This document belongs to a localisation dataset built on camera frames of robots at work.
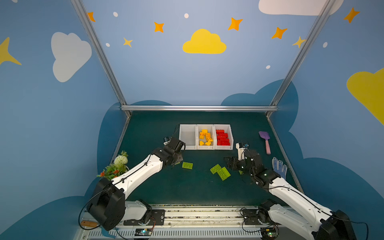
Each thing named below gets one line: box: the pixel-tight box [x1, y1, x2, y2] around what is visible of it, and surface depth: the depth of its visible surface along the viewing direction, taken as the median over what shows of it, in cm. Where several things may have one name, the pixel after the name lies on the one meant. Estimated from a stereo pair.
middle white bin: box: [196, 124, 216, 150], surface depth 106 cm
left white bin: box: [179, 124, 198, 150], surface depth 106 cm
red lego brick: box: [216, 129, 231, 146], surface depth 106 cm
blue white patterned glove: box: [272, 156, 288, 180], surface depth 95 cm
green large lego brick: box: [217, 166, 231, 181], surface depth 91 cm
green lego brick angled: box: [210, 163, 222, 175], surface depth 92 cm
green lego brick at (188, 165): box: [182, 161, 194, 170], surface depth 94 cm
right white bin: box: [213, 124, 234, 150], surface depth 104 cm
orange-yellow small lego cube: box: [199, 129, 213, 146], surface depth 106 cm
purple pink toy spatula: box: [258, 131, 271, 155], surface depth 106 cm
